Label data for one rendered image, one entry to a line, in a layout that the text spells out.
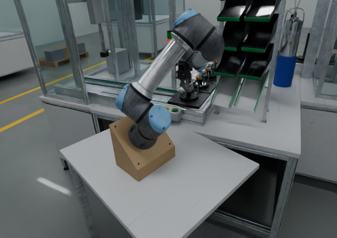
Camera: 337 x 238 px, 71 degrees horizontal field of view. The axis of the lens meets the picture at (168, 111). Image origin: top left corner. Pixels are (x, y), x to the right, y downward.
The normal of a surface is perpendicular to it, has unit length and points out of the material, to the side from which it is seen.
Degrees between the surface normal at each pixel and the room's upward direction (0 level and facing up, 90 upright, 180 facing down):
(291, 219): 0
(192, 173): 0
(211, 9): 90
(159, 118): 50
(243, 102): 45
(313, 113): 90
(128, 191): 0
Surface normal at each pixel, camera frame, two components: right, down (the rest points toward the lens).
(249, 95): -0.44, -0.35
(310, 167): -0.44, 0.43
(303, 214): -0.04, -0.89
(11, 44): 0.89, 0.18
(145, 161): 0.46, -0.44
